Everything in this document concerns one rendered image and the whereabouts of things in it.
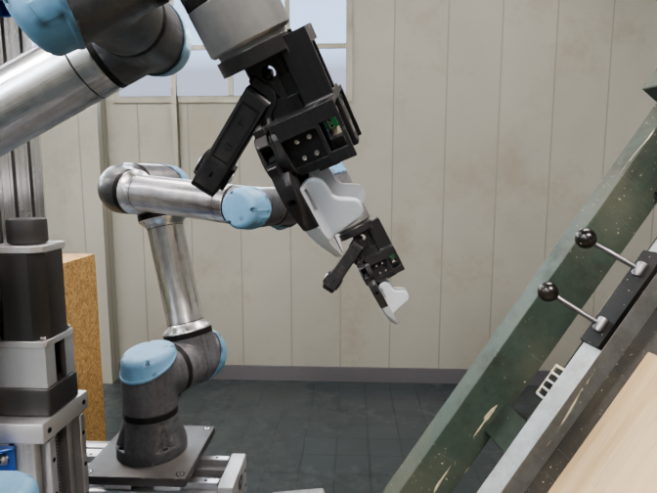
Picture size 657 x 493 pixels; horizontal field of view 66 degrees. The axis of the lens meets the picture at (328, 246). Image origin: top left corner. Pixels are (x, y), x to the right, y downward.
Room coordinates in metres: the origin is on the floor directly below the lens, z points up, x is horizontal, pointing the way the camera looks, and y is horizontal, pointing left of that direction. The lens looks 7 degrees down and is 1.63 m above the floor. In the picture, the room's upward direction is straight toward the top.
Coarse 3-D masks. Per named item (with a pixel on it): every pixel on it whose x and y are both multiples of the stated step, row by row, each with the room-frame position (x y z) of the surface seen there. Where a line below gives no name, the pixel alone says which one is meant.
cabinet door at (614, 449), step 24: (648, 360) 0.78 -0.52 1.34; (648, 384) 0.75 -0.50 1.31; (624, 408) 0.76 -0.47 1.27; (648, 408) 0.73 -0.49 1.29; (600, 432) 0.77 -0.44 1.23; (624, 432) 0.73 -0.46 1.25; (648, 432) 0.70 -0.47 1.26; (576, 456) 0.77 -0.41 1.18; (600, 456) 0.74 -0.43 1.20; (624, 456) 0.71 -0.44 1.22; (648, 456) 0.68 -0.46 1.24; (576, 480) 0.74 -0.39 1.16; (600, 480) 0.71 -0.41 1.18; (624, 480) 0.68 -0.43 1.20; (648, 480) 0.66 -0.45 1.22
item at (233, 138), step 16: (256, 96) 0.45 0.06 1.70; (240, 112) 0.45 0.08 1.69; (256, 112) 0.45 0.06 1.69; (224, 128) 0.46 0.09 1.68; (240, 128) 0.46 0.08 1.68; (224, 144) 0.46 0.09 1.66; (240, 144) 0.46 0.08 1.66; (208, 160) 0.47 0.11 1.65; (224, 160) 0.47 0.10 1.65; (208, 176) 0.47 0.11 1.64; (224, 176) 0.47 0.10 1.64; (208, 192) 0.48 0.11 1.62
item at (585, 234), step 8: (584, 232) 0.92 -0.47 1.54; (592, 232) 0.91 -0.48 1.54; (576, 240) 0.92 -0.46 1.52; (584, 240) 0.91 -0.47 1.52; (592, 240) 0.91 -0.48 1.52; (600, 248) 0.91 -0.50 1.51; (608, 248) 0.91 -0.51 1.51; (616, 256) 0.90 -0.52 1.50; (632, 264) 0.89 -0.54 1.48; (640, 264) 0.88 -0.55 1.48; (632, 272) 0.89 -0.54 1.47; (640, 272) 0.88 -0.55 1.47
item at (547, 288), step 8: (544, 288) 0.91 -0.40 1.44; (552, 288) 0.90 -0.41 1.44; (544, 296) 0.91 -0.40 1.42; (552, 296) 0.90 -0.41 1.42; (560, 296) 0.91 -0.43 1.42; (568, 304) 0.90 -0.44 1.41; (576, 312) 0.89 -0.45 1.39; (584, 312) 0.89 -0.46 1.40; (592, 320) 0.88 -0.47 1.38; (600, 320) 0.87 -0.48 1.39; (608, 320) 0.87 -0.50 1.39; (592, 328) 0.88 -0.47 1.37; (600, 328) 0.87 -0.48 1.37
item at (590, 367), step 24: (648, 288) 0.86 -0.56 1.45; (648, 312) 0.86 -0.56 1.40; (624, 336) 0.86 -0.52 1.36; (576, 360) 0.88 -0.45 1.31; (600, 360) 0.85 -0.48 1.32; (576, 384) 0.85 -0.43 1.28; (600, 384) 0.85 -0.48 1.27; (552, 408) 0.85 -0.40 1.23; (576, 408) 0.84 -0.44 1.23; (528, 432) 0.86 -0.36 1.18; (552, 432) 0.84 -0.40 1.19; (504, 456) 0.87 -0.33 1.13; (528, 456) 0.83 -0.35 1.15; (504, 480) 0.84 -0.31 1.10; (528, 480) 0.83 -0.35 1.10
